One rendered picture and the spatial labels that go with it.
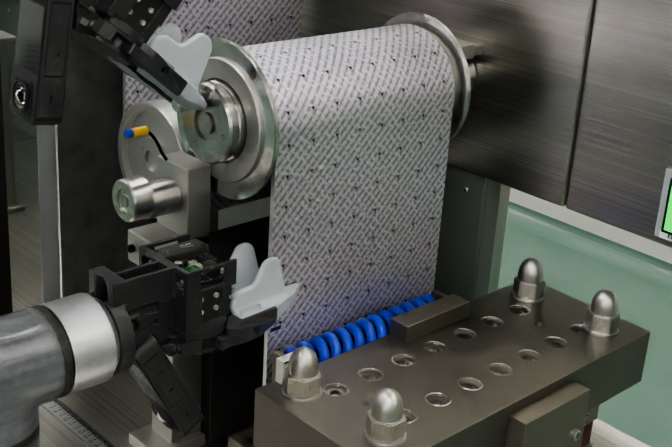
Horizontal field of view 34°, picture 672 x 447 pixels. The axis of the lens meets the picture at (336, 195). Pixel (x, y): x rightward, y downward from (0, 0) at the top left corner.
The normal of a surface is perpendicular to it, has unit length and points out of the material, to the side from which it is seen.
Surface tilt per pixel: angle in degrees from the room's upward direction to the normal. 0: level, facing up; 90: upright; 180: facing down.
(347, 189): 90
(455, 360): 0
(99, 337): 61
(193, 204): 90
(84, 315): 26
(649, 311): 0
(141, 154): 90
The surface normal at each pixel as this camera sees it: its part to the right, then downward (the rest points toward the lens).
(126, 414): 0.06, -0.93
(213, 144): -0.73, 0.20
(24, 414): 0.87, 0.22
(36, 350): 0.58, -0.32
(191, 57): 0.68, 0.30
